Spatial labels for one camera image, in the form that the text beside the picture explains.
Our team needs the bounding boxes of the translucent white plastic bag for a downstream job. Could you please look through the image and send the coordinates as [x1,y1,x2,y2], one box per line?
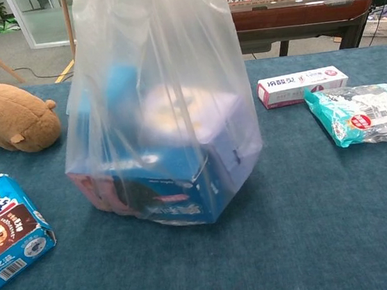
[45,0,272,241]

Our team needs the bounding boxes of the blue cookie box in bag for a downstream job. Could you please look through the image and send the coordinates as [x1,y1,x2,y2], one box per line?
[106,144,226,235]

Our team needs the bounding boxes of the pink box in bag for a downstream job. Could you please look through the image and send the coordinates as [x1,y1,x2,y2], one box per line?
[65,165,134,221]

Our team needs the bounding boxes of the white red toothpaste box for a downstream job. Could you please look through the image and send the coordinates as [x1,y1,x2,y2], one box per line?
[255,63,352,111]

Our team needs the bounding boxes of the brown wooden mahjong table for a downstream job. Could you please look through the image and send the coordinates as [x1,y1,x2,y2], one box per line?
[224,0,379,63]

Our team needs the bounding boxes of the teal wet wipes pack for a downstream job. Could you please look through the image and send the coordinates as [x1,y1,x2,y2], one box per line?
[302,79,387,153]

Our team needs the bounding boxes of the brown plush capybara toy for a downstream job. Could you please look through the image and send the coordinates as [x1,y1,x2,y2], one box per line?
[0,76,65,156]

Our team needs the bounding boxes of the blue chocolate chip cookie box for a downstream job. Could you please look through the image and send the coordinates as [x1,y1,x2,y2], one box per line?
[0,168,63,290]

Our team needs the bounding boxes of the white plastic basket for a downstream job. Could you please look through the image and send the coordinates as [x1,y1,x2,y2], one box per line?
[359,4,387,42]

